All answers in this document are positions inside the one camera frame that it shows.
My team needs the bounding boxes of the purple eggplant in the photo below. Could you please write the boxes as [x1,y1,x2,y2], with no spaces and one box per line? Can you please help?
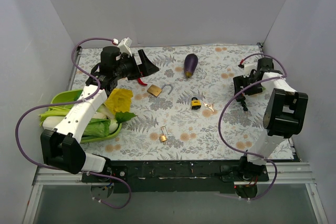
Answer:
[184,54,198,78]

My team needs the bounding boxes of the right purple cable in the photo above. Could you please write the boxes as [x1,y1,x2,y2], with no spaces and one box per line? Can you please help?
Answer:
[217,52,287,201]

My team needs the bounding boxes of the green tray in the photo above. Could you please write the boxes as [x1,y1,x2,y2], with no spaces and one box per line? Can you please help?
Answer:
[51,89,122,144]

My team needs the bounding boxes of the aluminium frame rail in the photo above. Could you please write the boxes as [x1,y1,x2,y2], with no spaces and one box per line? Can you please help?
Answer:
[33,162,316,186]

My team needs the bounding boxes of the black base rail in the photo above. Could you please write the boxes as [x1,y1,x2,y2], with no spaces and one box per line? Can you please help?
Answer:
[81,159,269,194]

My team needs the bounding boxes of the large brass padlock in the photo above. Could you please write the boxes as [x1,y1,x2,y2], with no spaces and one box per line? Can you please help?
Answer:
[147,83,173,97]

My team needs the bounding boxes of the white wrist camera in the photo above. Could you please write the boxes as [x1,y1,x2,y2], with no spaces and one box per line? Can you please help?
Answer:
[238,62,257,77]
[117,37,132,56]

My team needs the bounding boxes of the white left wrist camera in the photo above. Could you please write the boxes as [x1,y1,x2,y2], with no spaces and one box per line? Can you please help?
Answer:
[117,37,132,56]

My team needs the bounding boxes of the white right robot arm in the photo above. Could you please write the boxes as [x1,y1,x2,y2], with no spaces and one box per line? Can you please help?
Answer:
[233,58,308,181]

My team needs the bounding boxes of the yellow padlock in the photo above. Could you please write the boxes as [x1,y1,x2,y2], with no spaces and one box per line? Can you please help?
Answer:
[191,97,202,110]

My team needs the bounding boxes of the green bok choy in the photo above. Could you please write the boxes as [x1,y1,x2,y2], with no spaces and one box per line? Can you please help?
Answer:
[39,92,87,127]

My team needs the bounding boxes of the red chili pepper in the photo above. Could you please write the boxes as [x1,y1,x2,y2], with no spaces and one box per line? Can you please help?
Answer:
[137,78,148,87]

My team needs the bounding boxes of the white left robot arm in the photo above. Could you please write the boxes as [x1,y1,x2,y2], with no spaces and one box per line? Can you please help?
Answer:
[40,46,159,182]

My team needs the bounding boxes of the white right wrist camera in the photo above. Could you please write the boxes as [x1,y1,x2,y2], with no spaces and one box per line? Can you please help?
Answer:
[238,62,257,77]

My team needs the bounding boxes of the small brass padlock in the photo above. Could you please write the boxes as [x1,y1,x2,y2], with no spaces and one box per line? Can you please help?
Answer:
[159,125,169,144]

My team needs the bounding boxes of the yellow padlock keys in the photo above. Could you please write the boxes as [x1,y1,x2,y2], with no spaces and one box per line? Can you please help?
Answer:
[204,102,214,112]

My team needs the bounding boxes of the green lettuce leaf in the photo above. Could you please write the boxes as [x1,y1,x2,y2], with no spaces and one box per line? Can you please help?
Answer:
[82,111,138,138]

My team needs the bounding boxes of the orange padlock black keys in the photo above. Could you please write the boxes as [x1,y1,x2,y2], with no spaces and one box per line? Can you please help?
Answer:
[240,101,248,112]

